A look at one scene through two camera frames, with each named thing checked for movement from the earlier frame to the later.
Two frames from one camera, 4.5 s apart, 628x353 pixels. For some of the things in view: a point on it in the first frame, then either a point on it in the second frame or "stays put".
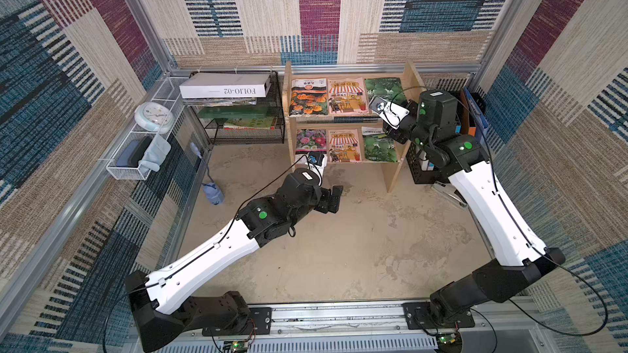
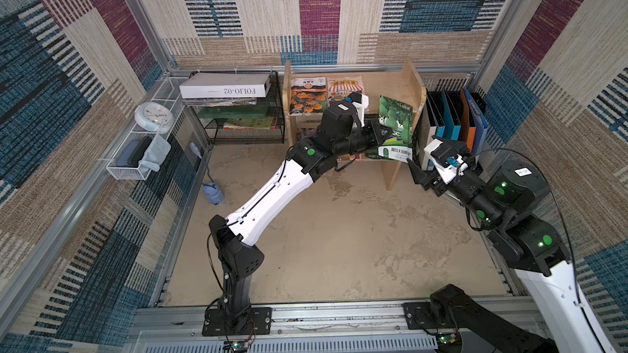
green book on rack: [258, 111] stays put
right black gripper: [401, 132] → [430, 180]
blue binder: [479, 118] stays put
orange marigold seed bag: [309, 96] stays put
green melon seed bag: [390, 89] → [397, 117]
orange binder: [464, 116] stays put
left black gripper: [325, 205] → [370, 130]
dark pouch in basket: [132, 153] stays put
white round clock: [154, 116] stays put
